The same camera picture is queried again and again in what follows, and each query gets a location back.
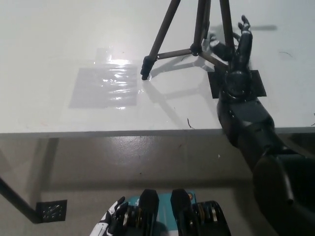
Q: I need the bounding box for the black metal table leg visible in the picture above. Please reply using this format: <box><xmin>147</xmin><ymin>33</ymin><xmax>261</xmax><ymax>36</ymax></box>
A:
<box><xmin>0</xmin><ymin>176</ymin><xmax>41</xmax><ymax>224</ymax></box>

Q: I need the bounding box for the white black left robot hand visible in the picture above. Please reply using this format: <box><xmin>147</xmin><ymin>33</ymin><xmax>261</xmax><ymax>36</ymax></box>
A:
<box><xmin>102</xmin><ymin>196</ymin><xmax>129</xmax><ymax>225</ymax></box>

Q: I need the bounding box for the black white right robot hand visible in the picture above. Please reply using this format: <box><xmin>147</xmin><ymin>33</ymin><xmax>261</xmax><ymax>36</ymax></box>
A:
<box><xmin>208</xmin><ymin>14</ymin><xmax>254</xmax><ymax>74</ymax></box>

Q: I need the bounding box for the black tape patch on table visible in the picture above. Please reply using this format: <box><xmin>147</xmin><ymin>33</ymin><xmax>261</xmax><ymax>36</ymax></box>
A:
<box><xmin>208</xmin><ymin>69</ymin><xmax>267</xmax><ymax>100</ymax></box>

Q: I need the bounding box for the bronze and black camera tripod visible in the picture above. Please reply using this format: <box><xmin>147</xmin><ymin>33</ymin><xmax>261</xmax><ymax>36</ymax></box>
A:
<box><xmin>140</xmin><ymin>0</ymin><xmax>238</xmax><ymax>81</ymax></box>

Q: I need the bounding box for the clear glossy tape patch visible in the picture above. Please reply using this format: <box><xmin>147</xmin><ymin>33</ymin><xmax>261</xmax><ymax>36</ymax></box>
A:
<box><xmin>68</xmin><ymin>46</ymin><xmax>138</xmax><ymax>109</ymax></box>

